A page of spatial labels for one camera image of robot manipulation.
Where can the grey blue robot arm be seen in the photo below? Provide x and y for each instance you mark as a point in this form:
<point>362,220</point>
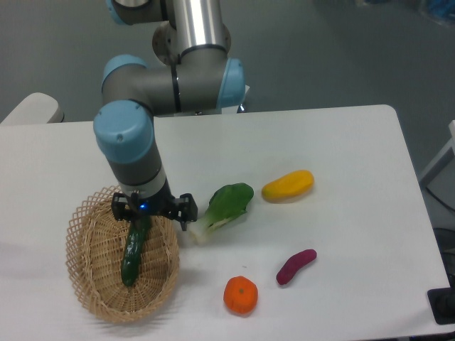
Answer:
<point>198,76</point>

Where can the green cucumber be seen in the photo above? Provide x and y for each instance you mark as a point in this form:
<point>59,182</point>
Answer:
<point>138,231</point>

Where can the green bok choy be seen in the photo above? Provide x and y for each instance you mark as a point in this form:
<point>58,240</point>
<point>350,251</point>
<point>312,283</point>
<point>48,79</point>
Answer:
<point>227,204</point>

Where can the purple sweet potato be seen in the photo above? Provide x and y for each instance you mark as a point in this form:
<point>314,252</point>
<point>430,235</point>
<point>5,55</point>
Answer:
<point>294,264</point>

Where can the white furniture frame right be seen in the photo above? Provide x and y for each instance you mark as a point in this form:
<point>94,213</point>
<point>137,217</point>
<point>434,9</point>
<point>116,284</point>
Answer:
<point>439,162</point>

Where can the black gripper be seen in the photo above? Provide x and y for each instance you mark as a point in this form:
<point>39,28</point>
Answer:
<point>127,208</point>

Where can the white chair armrest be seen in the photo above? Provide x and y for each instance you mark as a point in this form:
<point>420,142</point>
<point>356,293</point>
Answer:
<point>37,108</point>

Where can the black device at table edge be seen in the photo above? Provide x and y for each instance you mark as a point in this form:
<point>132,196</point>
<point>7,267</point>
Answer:
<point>441,301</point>

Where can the clear bag with blue items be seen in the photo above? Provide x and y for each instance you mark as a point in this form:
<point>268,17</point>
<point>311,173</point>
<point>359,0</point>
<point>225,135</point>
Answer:
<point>440,11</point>

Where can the woven wicker basket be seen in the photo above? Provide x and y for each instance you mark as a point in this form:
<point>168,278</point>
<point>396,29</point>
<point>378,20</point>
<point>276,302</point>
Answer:
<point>95,245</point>

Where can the yellow mango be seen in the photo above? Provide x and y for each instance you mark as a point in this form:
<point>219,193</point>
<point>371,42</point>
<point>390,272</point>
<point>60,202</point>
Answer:
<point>289,186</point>

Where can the orange tangerine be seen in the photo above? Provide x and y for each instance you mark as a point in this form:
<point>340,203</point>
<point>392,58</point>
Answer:
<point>240,295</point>

